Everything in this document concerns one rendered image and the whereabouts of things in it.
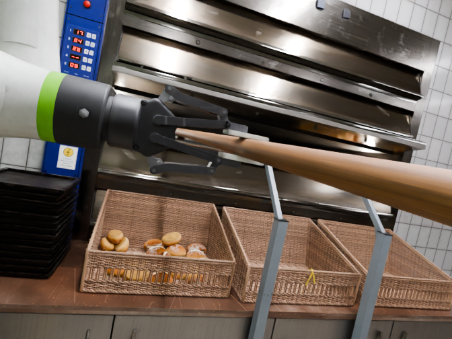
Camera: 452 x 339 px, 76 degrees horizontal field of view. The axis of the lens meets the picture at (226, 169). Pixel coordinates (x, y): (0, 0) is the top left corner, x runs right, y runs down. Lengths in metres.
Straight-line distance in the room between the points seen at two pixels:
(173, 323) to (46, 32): 0.96
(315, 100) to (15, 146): 1.53
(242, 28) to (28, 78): 1.36
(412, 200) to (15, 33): 0.54
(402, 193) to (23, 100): 0.39
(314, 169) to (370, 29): 1.84
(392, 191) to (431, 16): 2.24
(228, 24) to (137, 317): 1.37
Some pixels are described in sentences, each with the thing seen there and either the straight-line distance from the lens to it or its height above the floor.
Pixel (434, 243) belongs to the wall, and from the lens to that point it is 2.61.
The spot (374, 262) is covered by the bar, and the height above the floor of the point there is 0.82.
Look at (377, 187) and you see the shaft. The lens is 0.21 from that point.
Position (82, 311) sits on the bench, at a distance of 1.14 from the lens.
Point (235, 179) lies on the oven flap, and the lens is 1.60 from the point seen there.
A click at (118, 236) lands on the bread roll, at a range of 1.43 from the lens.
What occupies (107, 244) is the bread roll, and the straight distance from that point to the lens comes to 1.43.
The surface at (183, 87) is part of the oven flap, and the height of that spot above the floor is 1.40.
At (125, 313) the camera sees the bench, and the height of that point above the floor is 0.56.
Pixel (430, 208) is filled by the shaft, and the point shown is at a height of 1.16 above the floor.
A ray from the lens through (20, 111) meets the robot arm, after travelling 0.42.
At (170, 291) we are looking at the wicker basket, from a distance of 1.22.
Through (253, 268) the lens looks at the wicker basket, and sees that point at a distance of 1.21.
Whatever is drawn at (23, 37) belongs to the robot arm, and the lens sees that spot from 0.57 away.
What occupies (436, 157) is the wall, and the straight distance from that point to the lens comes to 2.44.
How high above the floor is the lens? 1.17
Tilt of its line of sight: 4 degrees down
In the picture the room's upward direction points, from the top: 11 degrees clockwise
